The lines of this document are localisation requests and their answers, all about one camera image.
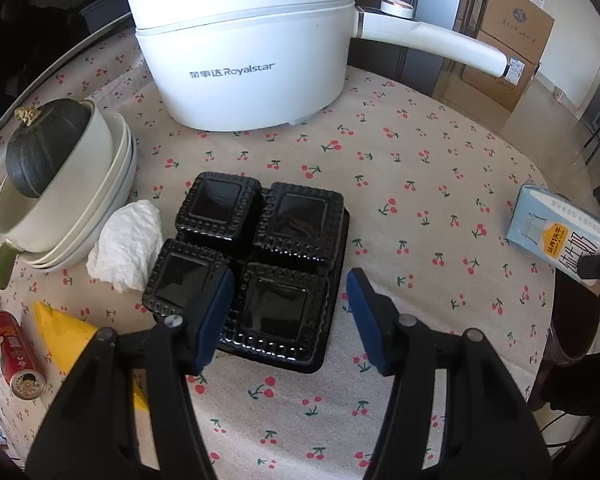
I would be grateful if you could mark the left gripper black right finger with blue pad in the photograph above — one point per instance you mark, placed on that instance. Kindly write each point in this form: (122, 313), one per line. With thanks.
(489, 431)

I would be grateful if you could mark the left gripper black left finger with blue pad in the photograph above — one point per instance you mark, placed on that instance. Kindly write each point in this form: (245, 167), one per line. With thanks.
(89, 431)

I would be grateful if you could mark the blue white milk carton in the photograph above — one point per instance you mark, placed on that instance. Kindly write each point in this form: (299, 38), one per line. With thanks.
(555, 230)

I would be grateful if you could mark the yellow snack wrapper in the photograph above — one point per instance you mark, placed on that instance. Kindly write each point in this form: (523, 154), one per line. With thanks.
(65, 337)

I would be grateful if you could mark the black plastic four-cell tray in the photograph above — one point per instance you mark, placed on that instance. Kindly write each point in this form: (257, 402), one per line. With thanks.
(285, 247)

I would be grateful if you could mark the dark brown trash bin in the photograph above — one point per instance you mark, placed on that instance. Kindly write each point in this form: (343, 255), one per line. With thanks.
(575, 323)

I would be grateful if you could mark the red cartoon drink can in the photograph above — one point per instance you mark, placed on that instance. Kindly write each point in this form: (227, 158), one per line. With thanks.
(18, 363)

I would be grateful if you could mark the cherry print tablecloth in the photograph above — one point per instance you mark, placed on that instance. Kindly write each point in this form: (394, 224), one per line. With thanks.
(430, 196)

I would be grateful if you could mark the crumpled white tissue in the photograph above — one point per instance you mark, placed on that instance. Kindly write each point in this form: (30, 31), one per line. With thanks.
(127, 247)

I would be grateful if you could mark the lower cardboard box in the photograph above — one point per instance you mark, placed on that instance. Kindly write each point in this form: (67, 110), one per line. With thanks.
(507, 90)

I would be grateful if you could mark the cardboard box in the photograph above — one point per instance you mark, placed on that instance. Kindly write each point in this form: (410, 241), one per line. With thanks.
(507, 90)
(519, 24)

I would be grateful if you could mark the upper cardboard box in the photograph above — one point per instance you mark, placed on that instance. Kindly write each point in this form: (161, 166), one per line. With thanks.
(519, 24)

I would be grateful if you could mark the dark green pumpkin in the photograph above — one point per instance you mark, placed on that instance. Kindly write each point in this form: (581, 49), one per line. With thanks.
(43, 140)

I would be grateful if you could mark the white Royalstar electric pot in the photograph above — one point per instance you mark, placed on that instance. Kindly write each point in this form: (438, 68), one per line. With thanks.
(226, 65)

